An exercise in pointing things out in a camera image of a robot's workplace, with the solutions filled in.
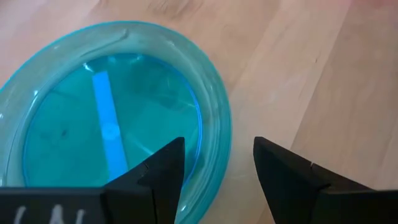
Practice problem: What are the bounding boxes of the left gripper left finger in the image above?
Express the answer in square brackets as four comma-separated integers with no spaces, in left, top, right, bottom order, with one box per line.
[0,136,186,224]

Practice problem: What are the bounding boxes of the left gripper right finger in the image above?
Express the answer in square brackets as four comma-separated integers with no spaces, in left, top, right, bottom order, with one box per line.
[253,136,398,224]

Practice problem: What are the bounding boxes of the cyan translucent plastic plate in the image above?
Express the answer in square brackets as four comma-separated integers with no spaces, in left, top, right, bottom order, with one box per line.
[0,20,233,224]

